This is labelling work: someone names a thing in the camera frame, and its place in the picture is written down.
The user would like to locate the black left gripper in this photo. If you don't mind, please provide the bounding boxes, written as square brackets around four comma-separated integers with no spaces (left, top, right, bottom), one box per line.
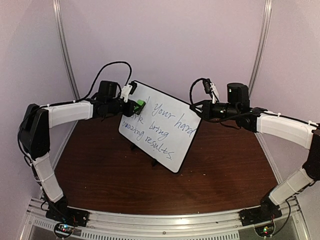
[107,99,142,118]

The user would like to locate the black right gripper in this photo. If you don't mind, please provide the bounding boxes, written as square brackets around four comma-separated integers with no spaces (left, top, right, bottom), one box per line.
[189,100,239,121]

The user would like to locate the green whiteboard eraser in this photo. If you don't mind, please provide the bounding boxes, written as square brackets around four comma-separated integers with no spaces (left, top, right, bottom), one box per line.
[135,99,146,106]

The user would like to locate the white whiteboard with writing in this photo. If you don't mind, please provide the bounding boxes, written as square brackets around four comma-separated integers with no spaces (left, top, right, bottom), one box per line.
[118,81,201,173]

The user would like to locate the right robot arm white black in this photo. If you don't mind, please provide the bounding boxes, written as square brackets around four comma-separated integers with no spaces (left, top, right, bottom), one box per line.
[189,78,320,221]

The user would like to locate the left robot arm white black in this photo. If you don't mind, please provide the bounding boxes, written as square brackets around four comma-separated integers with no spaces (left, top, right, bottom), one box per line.
[17,80,145,222]

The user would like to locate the black whiteboard stand foot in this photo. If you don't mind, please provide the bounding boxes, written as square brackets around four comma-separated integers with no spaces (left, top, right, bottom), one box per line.
[151,158,159,167]

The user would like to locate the right circuit board with leds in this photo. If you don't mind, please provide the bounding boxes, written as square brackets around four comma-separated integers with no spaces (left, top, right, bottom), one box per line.
[254,223,275,238]

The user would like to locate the circuit board with leds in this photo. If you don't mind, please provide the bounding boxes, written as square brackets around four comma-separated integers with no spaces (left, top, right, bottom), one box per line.
[254,223,275,238]
[53,222,75,239]

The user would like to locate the left circuit board with leds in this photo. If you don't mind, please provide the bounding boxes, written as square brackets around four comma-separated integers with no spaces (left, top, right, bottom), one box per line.
[53,222,75,239]

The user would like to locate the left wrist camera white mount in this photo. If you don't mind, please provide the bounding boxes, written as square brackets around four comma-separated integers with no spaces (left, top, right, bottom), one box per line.
[120,81,137,103]

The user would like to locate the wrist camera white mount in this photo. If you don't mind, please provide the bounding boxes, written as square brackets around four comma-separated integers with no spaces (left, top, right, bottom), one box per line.
[202,78,219,104]
[120,81,137,103]

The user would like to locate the black right camera cable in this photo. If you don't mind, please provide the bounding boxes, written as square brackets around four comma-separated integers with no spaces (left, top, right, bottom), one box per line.
[188,77,211,106]

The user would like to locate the black camera cable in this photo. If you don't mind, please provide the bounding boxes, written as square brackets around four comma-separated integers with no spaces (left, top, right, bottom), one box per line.
[77,61,133,103]
[188,77,211,106]

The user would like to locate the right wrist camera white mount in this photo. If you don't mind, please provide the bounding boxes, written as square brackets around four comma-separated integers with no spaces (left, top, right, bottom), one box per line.
[202,78,219,104]

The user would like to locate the black left camera cable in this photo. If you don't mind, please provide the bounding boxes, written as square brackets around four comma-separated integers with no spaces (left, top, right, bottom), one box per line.
[77,61,133,103]

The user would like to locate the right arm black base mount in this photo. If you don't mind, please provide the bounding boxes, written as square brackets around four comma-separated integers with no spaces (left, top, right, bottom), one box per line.
[238,204,282,226]

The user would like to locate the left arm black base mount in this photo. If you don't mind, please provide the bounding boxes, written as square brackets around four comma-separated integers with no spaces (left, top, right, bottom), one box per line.
[45,202,89,227]

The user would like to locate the right aluminium corner post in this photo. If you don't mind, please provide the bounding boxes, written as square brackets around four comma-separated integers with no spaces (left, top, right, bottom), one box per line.
[248,0,273,96]

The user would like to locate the aluminium corner post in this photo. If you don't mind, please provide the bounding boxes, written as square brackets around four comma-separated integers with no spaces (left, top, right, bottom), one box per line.
[248,0,273,96]
[51,0,84,101]

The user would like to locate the left aluminium corner post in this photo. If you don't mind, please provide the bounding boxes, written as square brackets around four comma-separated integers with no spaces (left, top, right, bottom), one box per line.
[51,0,84,101]

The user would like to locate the aluminium front frame rail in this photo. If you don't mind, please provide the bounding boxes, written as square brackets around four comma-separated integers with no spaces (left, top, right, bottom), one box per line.
[20,197,310,240]

